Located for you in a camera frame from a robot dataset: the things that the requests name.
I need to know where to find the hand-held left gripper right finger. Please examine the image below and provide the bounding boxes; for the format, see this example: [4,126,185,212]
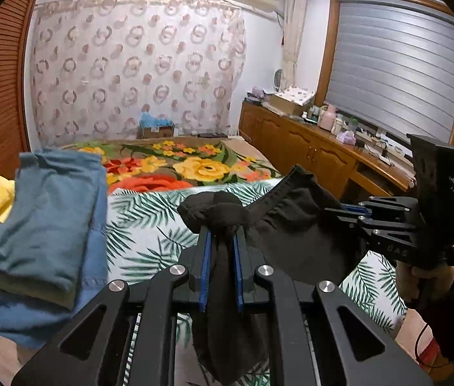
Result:
[233,227,432,386]

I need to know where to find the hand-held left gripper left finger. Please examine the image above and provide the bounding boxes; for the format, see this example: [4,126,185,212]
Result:
[12,225,211,386]

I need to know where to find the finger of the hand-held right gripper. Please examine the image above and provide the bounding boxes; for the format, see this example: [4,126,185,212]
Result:
[343,195,417,220]
[324,207,412,246]

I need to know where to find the black pants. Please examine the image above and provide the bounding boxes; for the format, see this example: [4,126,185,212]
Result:
[176,164,372,384]

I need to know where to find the grey-blue folded pants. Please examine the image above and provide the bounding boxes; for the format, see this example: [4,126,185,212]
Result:
[0,149,109,308]

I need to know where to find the person's right hand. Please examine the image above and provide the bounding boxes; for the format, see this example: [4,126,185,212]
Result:
[396,263,454,311]

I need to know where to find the leaf print bedsheet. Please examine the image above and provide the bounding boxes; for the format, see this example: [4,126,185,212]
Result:
[106,179,408,386]

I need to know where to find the wooden cabinet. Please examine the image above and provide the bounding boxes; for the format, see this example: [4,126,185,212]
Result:
[238,100,416,206]

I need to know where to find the pink thermos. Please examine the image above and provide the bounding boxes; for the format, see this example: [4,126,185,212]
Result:
[317,105,337,131]

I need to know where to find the floral blanket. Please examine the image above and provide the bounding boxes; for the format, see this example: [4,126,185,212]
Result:
[64,137,284,196]

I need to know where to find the pink cloth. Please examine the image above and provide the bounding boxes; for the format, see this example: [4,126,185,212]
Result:
[392,309,440,371]

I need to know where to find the cardboard box with dotted cloth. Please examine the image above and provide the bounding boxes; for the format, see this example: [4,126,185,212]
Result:
[269,86,315,117]

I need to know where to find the grey window blind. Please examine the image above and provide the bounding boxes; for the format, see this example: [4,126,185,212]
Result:
[325,0,454,143]

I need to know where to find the small cardboard box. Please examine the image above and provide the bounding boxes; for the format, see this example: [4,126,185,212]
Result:
[138,125,175,139]

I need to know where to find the red cloth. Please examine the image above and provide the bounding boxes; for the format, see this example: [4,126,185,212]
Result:
[418,335,449,371]

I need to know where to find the purple storage box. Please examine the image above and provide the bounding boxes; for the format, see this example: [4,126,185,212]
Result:
[247,86,268,103]

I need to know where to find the beige curtain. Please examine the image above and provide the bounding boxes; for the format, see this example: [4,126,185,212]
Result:
[282,0,308,89]

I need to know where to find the circle pattern curtain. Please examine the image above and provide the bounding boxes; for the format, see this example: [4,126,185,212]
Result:
[30,0,247,147]

